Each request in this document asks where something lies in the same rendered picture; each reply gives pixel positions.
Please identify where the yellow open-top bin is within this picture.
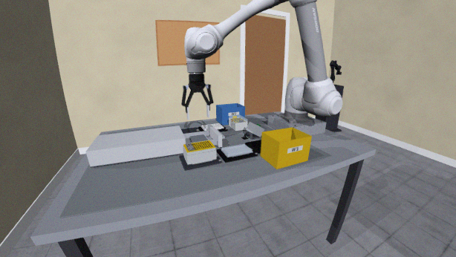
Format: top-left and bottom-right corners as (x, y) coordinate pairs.
(261, 127), (312, 169)

